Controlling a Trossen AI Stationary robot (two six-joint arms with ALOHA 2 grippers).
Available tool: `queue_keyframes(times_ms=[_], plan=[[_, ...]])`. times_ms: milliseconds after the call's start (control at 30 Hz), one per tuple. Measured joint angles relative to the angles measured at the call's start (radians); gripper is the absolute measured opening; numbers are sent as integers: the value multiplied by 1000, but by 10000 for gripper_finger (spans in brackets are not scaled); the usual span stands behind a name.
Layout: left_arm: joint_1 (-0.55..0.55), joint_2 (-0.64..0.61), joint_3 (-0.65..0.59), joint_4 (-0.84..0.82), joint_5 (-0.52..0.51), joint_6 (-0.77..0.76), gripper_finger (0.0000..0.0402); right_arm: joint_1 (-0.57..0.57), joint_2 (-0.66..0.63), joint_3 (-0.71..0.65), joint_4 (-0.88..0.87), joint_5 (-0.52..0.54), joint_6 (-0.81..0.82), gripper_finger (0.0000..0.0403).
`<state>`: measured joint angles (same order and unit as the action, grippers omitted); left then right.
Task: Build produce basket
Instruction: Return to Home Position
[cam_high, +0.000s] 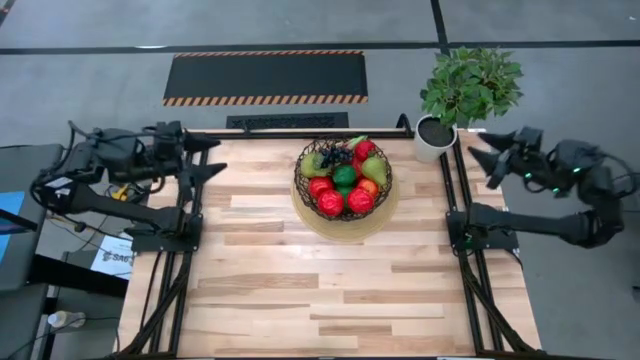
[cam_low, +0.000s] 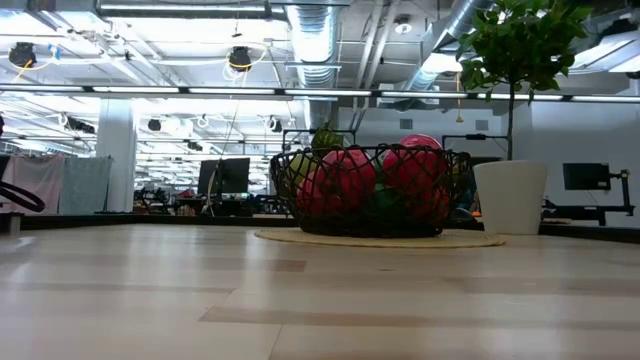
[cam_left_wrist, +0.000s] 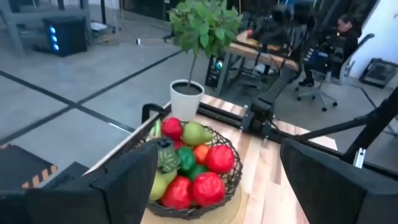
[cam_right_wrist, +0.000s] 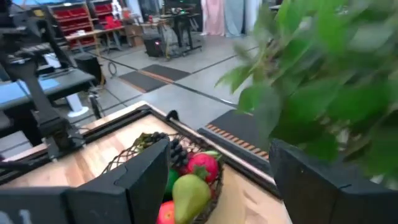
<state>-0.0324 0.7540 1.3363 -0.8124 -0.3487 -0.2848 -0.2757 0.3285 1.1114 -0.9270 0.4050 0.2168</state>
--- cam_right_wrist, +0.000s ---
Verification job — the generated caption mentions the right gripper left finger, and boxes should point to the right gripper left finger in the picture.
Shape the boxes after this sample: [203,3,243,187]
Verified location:
[63,138,171,224]

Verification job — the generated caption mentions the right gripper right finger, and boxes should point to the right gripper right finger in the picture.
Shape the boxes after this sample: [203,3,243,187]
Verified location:
[269,138,398,224]

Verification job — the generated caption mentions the red apple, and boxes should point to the red apple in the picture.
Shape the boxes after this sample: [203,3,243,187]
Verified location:
[155,200,177,224]

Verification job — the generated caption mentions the green lime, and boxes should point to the green lime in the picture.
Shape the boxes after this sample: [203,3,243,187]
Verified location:
[163,169,180,202]

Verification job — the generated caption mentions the green pear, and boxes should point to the green pear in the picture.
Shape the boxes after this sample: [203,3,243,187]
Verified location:
[172,173,212,224]

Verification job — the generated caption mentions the black grapes with leaf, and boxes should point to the black grapes with leaf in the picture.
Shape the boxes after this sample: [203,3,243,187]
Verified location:
[133,132,190,169]

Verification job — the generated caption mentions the black ribbed rectangular bar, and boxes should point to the black ribbed rectangular bar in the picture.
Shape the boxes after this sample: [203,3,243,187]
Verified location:
[198,127,272,175]

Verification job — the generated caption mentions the black clamp knob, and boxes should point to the black clamp knob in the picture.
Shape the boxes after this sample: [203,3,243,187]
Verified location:
[166,109,180,122]

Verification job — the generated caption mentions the black hazard-striped floor mat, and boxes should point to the black hazard-striped floor mat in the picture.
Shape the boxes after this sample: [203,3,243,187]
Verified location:
[205,108,272,156]

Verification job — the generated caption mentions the green plant in white pot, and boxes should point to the green plant in white pot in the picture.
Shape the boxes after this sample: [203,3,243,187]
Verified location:
[214,0,398,190]

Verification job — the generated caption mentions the dark grey desk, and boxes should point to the dark grey desk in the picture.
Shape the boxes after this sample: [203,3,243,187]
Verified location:
[0,68,96,111]

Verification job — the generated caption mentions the black waste bin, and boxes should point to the black waste bin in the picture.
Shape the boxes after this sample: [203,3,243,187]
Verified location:
[74,54,103,85]

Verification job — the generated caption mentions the black box with red light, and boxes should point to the black box with red light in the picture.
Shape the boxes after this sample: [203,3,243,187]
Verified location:
[142,33,165,58]

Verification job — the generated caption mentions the wooden workbench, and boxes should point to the wooden workbench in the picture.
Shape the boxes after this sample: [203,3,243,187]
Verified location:
[65,25,126,53]

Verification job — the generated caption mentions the black work table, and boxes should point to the black work table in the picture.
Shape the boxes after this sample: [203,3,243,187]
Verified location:
[161,11,203,58]

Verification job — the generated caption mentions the shelf with red bins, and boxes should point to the shelf with red bins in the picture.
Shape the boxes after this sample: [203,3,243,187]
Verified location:
[49,1,94,50]

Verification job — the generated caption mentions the pink hanging cloth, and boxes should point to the pink hanging cloth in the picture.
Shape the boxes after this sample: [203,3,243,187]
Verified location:
[201,0,225,37]

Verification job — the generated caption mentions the grey-blue hanging cloth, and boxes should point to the grey-blue hanging cloth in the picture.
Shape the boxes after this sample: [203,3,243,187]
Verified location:
[224,0,246,35]

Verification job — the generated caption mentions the dark brown wire basket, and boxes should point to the dark brown wire basket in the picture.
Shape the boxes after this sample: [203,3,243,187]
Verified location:
[101,132,225,224]

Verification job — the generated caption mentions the white pedestal stand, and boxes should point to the white pedestal stand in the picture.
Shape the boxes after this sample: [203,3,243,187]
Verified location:
[67,93,90,118]

